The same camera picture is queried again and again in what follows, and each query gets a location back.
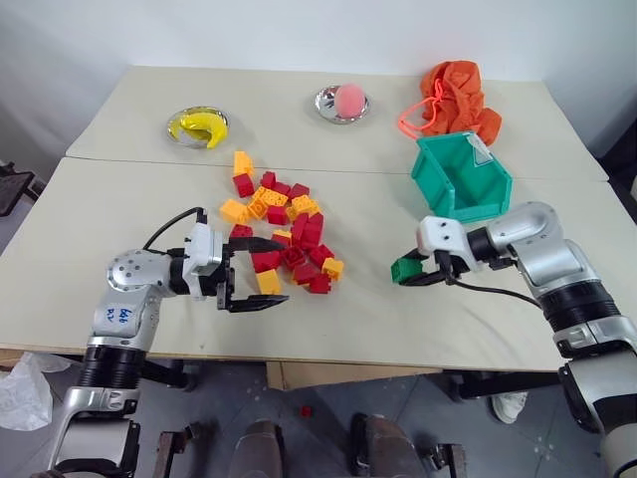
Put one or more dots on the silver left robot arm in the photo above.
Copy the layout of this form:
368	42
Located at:
130	279

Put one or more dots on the pink peach toy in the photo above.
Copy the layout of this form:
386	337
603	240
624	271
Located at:
350	101

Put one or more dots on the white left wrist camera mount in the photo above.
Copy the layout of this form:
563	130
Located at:
201	249

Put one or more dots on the red toy building block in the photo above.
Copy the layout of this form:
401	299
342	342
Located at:
300	191
321	255
243	185
266	261
282	189
241	231
320	285
292	257
307	230
276	214
304	273
268	180

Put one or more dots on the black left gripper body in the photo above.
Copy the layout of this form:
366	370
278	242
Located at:
227	289

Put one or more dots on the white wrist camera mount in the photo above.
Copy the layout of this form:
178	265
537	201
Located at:
443	234
201	249

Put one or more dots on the white shoe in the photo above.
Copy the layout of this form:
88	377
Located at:
508	406

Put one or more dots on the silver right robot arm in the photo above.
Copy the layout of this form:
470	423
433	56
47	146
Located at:
557	259

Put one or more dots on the teal plastic bin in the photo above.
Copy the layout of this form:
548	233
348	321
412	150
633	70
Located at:
432	169

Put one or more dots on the clear label card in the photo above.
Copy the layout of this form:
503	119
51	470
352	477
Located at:
480	150

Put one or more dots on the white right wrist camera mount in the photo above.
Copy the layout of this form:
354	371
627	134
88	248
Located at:
443	234

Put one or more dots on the yellow banana toy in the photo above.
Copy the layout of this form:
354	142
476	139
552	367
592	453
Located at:
214	128

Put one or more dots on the rusty metal bracket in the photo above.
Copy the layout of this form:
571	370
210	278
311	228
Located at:
448	455
171	450

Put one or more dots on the small red block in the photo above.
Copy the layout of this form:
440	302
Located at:
305	410

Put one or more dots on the white plastic bag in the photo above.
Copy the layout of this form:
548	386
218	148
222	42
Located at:
25	393

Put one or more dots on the green toy building block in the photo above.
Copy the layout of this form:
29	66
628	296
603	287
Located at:
403	270

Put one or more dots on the black equipment case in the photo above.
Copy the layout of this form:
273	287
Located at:
15	186

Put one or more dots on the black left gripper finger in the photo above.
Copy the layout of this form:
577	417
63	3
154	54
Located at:
254	304
259	244

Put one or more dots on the dark rounded brown shape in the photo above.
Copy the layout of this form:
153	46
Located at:
259	450
383	448

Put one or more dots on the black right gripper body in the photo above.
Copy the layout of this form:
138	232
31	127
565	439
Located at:
443	269

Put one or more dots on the brown cardboard panel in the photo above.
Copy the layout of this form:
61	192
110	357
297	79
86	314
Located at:
348	374

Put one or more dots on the black table frame bar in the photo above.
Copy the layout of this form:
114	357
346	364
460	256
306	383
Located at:
497	386
169	373

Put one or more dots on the dark equipment piece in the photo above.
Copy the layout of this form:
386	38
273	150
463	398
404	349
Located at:
628	194

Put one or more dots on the yellow toy building block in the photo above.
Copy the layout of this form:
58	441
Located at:
268	281
234	210
332	268
301	205
291	213
281	236
243	163
266	201

